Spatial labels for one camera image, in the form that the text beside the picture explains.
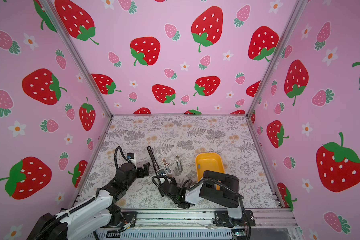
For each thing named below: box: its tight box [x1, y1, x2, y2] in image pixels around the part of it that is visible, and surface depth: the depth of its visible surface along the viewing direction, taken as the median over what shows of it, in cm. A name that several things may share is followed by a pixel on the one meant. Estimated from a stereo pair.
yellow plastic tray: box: [195, 152, 225, 182], surface depth 95 cm
